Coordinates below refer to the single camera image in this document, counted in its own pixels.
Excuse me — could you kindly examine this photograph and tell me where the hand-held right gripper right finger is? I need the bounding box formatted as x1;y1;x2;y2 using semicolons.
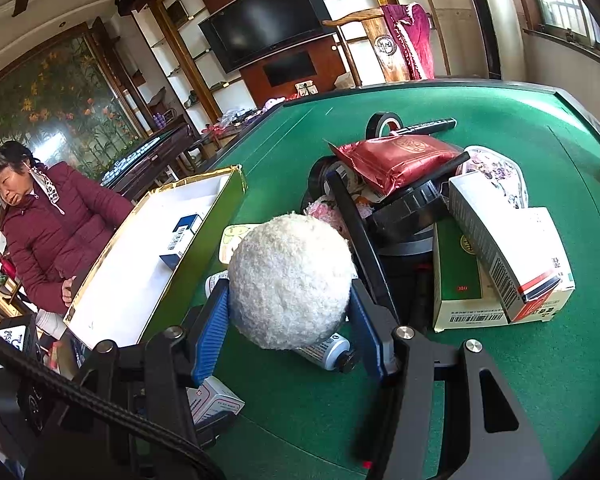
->
350;280;556;480

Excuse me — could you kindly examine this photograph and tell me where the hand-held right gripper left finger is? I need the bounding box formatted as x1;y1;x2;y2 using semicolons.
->
75;277;231;480

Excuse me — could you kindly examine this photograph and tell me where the white fluffy ball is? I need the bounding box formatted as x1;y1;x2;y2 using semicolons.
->
227;212;357;351

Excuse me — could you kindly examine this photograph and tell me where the green white medicine box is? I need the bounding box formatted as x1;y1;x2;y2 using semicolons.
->
432;217;518;333

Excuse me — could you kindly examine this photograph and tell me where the green gold-edged box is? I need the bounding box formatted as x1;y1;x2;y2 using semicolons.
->
62;165;249;348

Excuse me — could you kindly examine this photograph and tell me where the pink fluffy ball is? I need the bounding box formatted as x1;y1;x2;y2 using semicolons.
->
302;197;353;241

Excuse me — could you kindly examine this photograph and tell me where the white carton with barcode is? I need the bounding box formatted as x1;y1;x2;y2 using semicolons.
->
447;172;576;323

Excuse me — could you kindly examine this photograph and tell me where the red foil packet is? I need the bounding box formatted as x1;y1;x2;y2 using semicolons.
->
328;136;463;201

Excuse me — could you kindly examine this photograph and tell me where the grey labelled marker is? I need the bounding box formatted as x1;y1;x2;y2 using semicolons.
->
205;270;357;373

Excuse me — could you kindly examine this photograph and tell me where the small white medicine box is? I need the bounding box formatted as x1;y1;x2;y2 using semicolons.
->
187;375;246;428

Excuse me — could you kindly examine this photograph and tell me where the yellow cartoon case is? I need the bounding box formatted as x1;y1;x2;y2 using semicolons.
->
220;224;256;266

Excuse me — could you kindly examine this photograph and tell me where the blue white medicine box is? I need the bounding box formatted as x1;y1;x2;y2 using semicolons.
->
159;213;204;268

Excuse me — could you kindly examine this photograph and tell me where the black ribbed round lid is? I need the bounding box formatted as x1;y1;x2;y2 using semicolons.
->
365;180;451;261

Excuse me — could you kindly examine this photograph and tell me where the large black tape roll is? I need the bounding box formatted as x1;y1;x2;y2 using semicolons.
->
307;156;353;201

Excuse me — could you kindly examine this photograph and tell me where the dark wooden mahjong table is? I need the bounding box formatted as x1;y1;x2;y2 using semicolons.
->
100;122;201;201

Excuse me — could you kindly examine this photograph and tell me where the black marker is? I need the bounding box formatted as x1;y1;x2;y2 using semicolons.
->
420;151;472;181
390;117;457;137

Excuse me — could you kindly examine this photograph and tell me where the row of mahjong tiles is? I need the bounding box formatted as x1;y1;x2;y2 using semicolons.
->
101;127;181;183

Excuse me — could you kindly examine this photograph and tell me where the white floral pouch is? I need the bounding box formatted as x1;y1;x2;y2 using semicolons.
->
462;145;531;211

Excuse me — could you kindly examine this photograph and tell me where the small black tape roll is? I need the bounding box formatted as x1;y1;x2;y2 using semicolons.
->
366;111;406;138

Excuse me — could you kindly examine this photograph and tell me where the wooden chair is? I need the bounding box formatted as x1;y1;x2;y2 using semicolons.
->
322;5;406;86

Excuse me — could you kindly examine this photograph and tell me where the magenta fringed cloth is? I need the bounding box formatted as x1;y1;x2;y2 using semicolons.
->
380;3;436;81

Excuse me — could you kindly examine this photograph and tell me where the black flat television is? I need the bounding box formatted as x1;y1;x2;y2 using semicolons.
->
198;0;333;75

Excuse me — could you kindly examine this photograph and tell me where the tall white air conditioner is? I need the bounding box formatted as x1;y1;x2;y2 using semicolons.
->
460;0;523;81

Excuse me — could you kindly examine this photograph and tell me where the floral wall painting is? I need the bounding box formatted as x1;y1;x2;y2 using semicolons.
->
0;22;141;186

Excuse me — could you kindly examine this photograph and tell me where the black rectangular wall panel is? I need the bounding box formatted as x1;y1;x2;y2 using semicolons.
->
262;51;317;87

